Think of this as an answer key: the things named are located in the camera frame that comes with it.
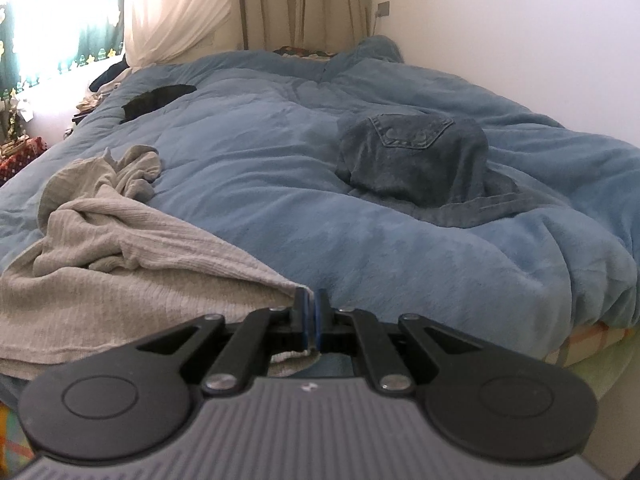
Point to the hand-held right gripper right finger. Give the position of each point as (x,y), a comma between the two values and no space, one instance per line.
(317,321)

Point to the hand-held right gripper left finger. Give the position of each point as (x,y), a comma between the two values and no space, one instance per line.
(303,317)

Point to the grey ribbed sweater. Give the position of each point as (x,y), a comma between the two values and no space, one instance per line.
(125,280)

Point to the pile of clothes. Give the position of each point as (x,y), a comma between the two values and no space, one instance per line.
(107,82)

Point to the blue fleece blanket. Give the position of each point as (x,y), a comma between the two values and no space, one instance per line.
(260,160)

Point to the folded denim jeans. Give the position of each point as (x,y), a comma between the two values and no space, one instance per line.
(415,165)

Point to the black cloth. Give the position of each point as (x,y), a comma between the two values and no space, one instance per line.
(152,99)

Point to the patterned pillow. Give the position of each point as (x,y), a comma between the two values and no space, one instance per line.
(305,52)

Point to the plaid bed sheet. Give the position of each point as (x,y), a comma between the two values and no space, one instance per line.
(600,345)

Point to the beige curtain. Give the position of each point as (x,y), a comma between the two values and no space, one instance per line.
(305,0)

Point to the red patterned cloth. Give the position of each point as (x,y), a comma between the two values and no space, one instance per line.
(22,155)

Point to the white sheer curtain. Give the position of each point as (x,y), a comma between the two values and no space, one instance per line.
(175,10)

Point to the dark green printed curtain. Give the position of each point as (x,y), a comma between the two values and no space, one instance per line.
(95,15)

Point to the grey wall socket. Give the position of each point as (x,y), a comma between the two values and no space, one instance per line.
(383,8)

